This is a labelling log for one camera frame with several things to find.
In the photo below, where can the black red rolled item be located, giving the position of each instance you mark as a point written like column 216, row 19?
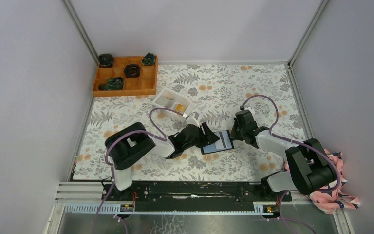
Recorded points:
column 132, row 71

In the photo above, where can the grey card with black stripe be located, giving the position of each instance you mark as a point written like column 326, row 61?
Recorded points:
column 225, row 142

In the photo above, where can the pink patterned cloth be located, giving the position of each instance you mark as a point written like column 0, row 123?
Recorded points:
column 329, row 202

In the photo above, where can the dark green rolled item front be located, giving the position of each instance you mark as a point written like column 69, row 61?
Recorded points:
column 116, row 83

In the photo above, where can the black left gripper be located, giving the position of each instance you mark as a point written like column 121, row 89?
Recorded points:
column 210, row 136

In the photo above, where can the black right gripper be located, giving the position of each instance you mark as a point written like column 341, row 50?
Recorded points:
column 233, row 135

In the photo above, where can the orange compartment tray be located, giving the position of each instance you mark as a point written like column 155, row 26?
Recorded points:
column 138, row 79

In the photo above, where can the black metal base rail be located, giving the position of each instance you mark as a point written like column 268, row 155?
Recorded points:
column 197, row 192

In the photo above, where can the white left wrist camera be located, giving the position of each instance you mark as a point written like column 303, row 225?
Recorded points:
column 192, row 119

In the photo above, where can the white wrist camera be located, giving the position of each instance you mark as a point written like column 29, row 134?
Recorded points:
column 192, row 119
column 250, row 109

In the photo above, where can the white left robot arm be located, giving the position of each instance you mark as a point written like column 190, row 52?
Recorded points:
column 128, row 146

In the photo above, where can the slotted white cable duct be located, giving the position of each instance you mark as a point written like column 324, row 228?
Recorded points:
column 164, row 209

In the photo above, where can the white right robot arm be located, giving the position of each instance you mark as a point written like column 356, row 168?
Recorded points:
column 309, row 170

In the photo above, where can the floral paper table mat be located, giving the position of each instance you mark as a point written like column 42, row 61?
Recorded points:
column 217, row 91

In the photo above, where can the orange card in box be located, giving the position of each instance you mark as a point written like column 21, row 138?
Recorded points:
column 180, row 108

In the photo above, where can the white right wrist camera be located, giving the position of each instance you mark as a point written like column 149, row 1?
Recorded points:
column 250, row 109

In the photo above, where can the white plastic card box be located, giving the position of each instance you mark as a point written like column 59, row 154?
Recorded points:
column 168, row 98

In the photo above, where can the dark green rolled item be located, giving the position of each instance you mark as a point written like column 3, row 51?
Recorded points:
column 148, row 60
column 116, row 83

